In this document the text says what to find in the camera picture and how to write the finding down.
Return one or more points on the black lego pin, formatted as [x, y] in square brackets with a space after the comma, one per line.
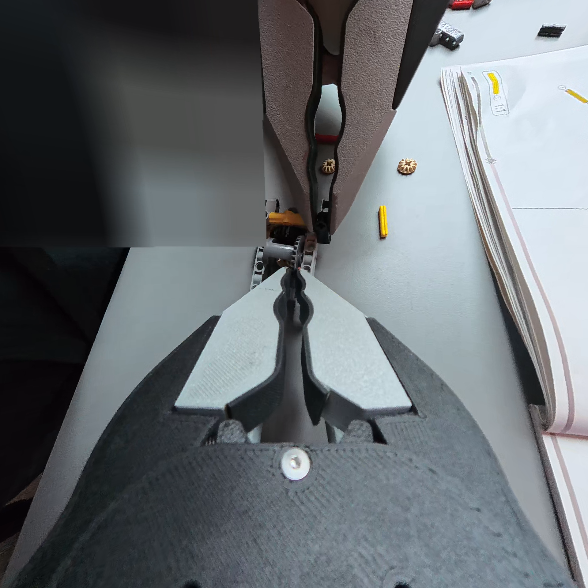
[551, 31]

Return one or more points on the tan lego bevel gear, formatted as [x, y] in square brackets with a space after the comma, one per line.
[328, 166]
[406, 166]

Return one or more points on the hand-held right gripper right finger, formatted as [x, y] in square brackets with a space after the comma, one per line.
[353, 363]

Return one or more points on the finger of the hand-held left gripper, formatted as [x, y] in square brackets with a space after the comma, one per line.
[372, 69]
[285, 69]

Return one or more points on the white lego instruction booklet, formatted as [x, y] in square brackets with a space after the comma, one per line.
[528, 229]

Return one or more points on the yellow lego axle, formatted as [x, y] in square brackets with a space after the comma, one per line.
[383, 222]

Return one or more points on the pile of lego pieces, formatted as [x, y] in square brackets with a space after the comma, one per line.
[448, 34]

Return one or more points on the person's left hand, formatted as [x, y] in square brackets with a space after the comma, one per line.
[331, 69]

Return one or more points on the red long lego axle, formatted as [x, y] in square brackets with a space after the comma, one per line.
[326, 137]

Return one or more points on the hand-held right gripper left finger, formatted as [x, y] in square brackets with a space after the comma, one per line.
[229, 363]

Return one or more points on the grey lego frame assembly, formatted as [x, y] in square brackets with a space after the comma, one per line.
[282, 248]

